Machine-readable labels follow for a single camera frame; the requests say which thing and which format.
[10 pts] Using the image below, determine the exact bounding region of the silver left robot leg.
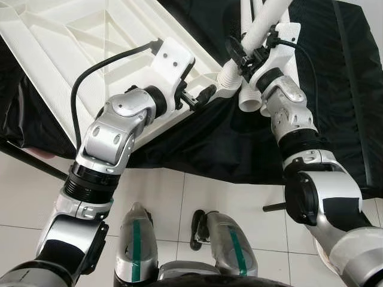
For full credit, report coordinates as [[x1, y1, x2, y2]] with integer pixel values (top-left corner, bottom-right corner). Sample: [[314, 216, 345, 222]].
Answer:
[[114, 202, 159, 285]]

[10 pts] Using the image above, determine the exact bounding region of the silver robot leg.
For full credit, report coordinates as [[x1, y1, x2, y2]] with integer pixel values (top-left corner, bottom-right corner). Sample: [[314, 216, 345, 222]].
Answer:
[[189, 209, 259, 277], [114, 202, 159, 285]]

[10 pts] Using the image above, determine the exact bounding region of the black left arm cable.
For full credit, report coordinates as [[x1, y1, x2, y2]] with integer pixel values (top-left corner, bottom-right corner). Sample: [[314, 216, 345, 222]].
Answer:
[[71, 39, 163, 153]]

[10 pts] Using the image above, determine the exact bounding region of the black metal table leg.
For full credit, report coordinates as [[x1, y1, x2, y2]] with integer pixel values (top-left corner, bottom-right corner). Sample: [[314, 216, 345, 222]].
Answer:
[[262, 202, 289, 213], [0, 139, 68, 181]]

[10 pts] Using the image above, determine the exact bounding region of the silver right robot leg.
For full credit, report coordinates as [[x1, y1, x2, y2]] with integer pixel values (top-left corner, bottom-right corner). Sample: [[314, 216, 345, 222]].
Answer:
[[189, 209, 259, 277]]

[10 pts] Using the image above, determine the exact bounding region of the white plastic table top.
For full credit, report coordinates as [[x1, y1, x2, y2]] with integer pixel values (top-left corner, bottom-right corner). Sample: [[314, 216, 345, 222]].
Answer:
[[0, 0, 240, 153]]

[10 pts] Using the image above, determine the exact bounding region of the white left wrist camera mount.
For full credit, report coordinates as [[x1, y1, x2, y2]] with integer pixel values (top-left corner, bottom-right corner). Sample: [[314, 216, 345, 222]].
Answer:
[[150, 37, 196, 111]]

